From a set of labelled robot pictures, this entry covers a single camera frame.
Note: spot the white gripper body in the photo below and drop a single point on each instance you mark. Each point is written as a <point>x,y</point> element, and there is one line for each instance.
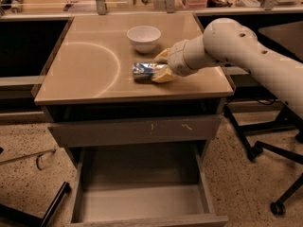
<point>176,60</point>

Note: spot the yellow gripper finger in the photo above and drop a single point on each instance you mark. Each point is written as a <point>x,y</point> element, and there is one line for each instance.
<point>162,57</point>
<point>163,75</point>

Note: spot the silver blue redbull can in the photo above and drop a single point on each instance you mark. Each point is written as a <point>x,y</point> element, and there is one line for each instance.
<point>143,72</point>

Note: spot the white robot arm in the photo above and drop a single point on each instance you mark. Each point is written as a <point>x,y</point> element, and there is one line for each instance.
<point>226,40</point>

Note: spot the closed top drawer front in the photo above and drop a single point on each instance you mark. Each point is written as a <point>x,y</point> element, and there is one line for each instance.
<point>135,131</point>

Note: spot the grey drawer cabinet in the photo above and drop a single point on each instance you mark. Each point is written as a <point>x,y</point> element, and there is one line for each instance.
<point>91,76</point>

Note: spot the open middle drawer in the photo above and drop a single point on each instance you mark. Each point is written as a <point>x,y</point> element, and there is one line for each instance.
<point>153,185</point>

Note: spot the white ceramic bowl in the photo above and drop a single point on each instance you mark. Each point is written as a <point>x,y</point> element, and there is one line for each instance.
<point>144,39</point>

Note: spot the black bar on floor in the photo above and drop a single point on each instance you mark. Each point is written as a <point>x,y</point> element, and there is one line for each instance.
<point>8,213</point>

